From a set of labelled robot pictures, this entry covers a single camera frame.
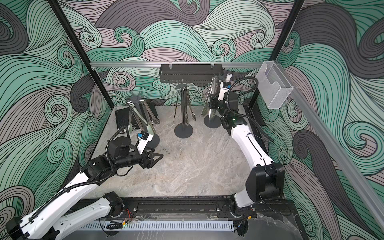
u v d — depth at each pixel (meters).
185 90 0.74
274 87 0.77
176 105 1.23
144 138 0.59
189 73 0.95
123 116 1.12
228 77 0.80
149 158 0.59
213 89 0.79
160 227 0.76
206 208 0.74
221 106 0.66
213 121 1.09
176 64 0.94
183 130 1.04
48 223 0.40
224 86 0.66
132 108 0.69
